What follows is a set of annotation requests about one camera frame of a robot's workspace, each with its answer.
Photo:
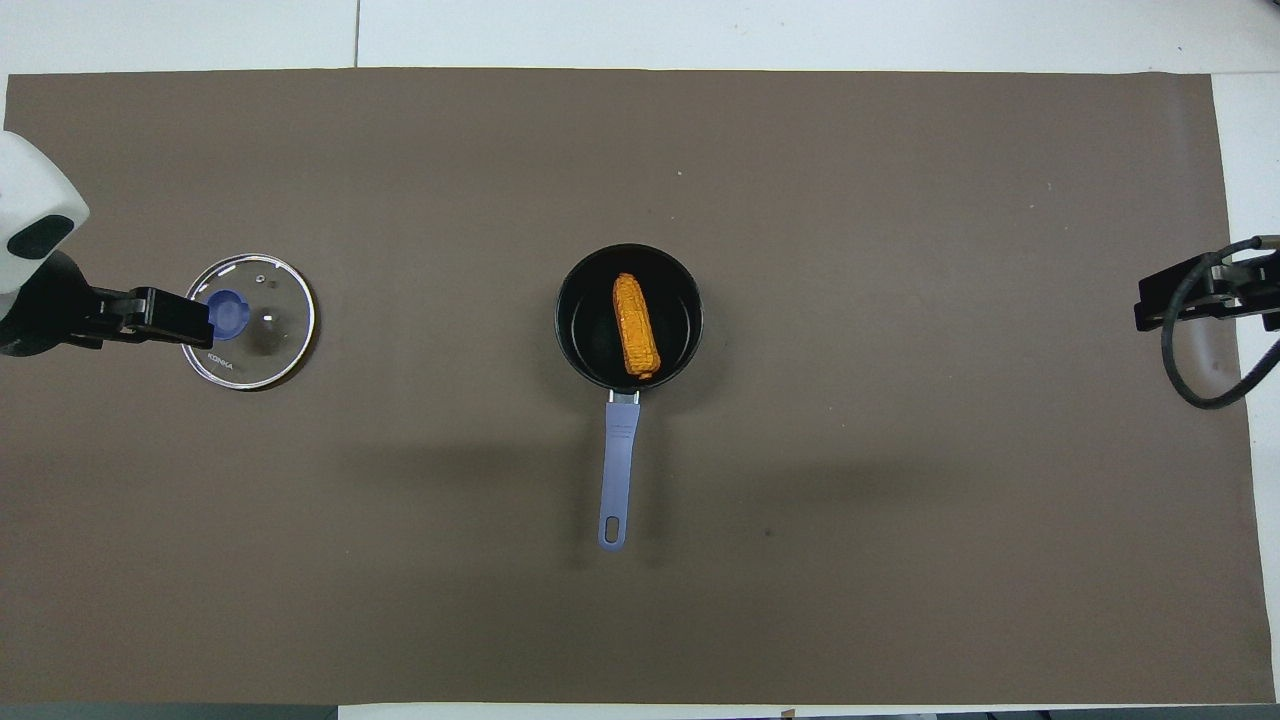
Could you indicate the glass lid with purple knob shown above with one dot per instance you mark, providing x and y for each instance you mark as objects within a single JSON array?
[{"x": 270, "y": 335}]

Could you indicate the orange corn cob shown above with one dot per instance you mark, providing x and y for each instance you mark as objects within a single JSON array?
[{"x": 636, "y": 325}]

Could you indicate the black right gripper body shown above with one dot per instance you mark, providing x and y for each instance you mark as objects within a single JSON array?
[{"x": 1250, "y": 295}]

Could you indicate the brown table mat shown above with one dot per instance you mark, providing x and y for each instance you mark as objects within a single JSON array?
[{"x": 800, "y": 560}]

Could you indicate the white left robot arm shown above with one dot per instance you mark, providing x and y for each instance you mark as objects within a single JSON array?
[{"x": 30, "y": 190}]

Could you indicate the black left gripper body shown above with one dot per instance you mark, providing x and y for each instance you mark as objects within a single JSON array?
[{"x": 55, "y": 310}]

